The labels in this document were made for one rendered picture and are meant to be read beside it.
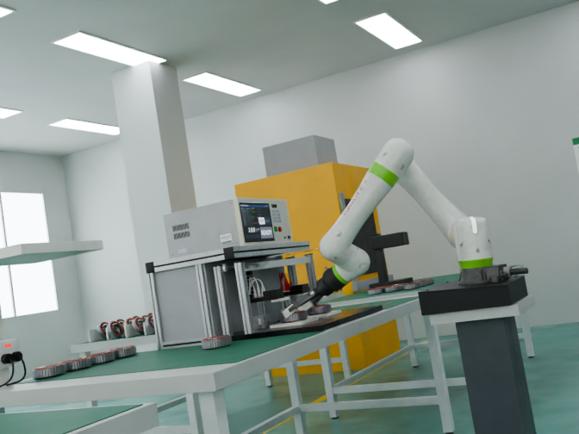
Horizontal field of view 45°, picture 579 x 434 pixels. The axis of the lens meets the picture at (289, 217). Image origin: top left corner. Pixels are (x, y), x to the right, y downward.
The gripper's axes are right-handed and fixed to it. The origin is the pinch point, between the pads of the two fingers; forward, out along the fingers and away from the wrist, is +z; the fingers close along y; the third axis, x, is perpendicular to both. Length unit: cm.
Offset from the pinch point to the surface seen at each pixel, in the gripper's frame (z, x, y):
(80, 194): 462, -446, -529
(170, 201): 198, -219, -296
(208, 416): -9, 26, 95
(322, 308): -2.3, 3.0, -20.0
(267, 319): 11.7, -4.4, 0.7
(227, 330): 18.6, -6.9, 20.7
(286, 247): -3.1, -29.2, -22.5
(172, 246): 28, -54, 9
